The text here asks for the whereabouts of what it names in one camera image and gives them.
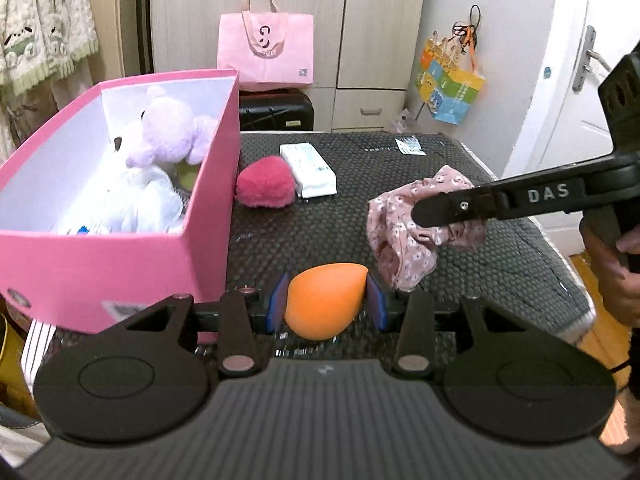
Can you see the cream green knitted cardigan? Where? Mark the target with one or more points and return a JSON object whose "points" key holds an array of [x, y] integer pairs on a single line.
{"points": [[40, 25]]}

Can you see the white tissue packet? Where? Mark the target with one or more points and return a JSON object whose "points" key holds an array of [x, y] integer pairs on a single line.
{"points": [[310, 170]]}

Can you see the white door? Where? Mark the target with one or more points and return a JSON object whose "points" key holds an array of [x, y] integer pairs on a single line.
{"points": [[550, 85]]}

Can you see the striped paper bag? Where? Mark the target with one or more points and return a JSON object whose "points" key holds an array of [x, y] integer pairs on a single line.
{"points": [[37, 355]]}

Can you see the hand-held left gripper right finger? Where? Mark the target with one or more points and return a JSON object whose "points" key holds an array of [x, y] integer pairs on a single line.
{"points": [[377, 302]]}

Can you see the pink floral cloth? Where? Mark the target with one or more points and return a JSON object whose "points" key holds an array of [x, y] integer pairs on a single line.
{"points": [[400, 245]]}

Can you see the green round item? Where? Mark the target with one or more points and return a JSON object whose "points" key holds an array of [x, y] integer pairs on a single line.
{"points": [[187, 175]]}

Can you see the black suitcase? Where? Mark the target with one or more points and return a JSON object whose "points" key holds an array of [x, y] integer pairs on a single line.
{"points": [[275, 110]]}

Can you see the person's right hand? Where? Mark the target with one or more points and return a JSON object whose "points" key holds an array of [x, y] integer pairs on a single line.
{"points": [[615, 290]]}

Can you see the beige wardrobe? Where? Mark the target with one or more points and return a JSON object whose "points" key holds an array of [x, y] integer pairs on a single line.
{"points": [[370, 20]]}

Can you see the pink tote bag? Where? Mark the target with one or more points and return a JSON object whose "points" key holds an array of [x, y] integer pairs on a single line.
{"points": [[265, 50]]}

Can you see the magenta fuzzy pompom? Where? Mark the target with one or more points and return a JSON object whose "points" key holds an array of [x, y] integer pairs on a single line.
{"points": [[265, 185]]}

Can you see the white plush toy brown ears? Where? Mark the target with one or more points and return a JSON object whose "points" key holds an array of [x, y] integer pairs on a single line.
{"points": [[145, 200]]}

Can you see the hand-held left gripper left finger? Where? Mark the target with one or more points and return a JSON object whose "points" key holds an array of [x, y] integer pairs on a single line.
{"points": [[277, 305]]}

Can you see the blue white packet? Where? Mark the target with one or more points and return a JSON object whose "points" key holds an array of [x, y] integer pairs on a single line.
{"points": [[82, 225]]}

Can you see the small white sachet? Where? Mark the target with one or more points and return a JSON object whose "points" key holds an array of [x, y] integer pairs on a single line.
{"points": [[410, 145]]}

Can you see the lavender plush bear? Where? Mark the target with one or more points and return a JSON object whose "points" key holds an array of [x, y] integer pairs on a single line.
{"points": [[170, 125]]}

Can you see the pink cardboard box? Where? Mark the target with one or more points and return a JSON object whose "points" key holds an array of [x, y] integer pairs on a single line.
{"points": [[100, 270]]}

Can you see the yellow container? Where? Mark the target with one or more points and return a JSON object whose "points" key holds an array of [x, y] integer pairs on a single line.
{"points": [[10, 360]]}

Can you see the orange egg-shaped sponge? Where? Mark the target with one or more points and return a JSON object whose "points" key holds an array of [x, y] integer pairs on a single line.
{"points": [[322, 302]]}

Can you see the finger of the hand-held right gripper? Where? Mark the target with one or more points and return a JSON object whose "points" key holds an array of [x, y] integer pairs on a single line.
{"points": [[500, 202]]}

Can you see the colourful paper gift bag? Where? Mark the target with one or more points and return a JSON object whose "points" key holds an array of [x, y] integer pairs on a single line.
{"points": [[450, 90]]}

